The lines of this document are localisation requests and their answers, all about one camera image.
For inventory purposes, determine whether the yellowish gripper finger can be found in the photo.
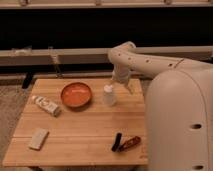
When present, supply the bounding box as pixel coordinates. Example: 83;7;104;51
125;82;134;94
109;77;116;85

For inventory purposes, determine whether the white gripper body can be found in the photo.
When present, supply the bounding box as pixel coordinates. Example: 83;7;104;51
112;65;131;84

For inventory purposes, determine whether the white ceramic cup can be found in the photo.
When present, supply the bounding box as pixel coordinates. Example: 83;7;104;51
103;85;116;106

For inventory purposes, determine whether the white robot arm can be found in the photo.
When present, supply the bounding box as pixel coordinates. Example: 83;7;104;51
108;41;213;171

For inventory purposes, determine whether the orange bowl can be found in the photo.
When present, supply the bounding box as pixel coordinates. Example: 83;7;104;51
61;82;92;108

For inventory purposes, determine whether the wooden table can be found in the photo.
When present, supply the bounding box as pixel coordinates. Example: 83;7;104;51
3;79;148;167

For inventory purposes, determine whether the white tube with label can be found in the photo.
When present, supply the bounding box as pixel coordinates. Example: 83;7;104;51
32;95;61;117

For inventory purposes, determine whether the white rectangular sponge block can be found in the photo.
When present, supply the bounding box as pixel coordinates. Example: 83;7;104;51
28;128;49;150

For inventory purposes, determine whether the grey metal rail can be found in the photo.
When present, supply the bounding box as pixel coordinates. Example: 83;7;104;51
0;46;213;66

